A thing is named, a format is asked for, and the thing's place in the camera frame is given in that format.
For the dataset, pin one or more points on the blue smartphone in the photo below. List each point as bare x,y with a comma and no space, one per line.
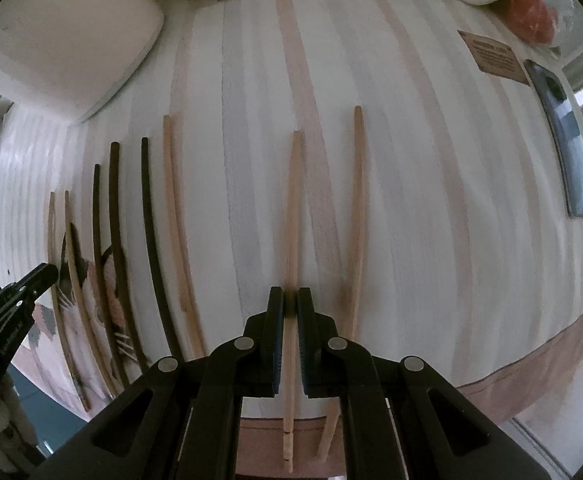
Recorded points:
566,150

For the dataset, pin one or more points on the orange packet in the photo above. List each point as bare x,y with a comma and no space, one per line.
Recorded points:
531,15

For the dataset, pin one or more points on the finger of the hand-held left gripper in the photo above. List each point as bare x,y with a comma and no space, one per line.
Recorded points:
41,280

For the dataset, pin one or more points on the light wooden chopstick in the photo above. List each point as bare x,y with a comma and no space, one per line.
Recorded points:
294,210
197,335
357,185
182,295

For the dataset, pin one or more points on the dark chopstick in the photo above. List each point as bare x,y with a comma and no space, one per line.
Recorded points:
96,200
115,180
147,185

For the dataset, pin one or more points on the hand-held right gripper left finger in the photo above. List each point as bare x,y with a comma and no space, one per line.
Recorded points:
274,340

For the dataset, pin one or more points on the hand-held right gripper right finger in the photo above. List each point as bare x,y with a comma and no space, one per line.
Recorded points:
305,340

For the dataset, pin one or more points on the thin brown wooden chopstick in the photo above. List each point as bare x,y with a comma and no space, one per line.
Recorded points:
67,210
50,220

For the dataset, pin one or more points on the brown printed card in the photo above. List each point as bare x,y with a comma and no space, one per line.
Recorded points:
494,57

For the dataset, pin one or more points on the white plastic container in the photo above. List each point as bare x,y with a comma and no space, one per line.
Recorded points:
71,25

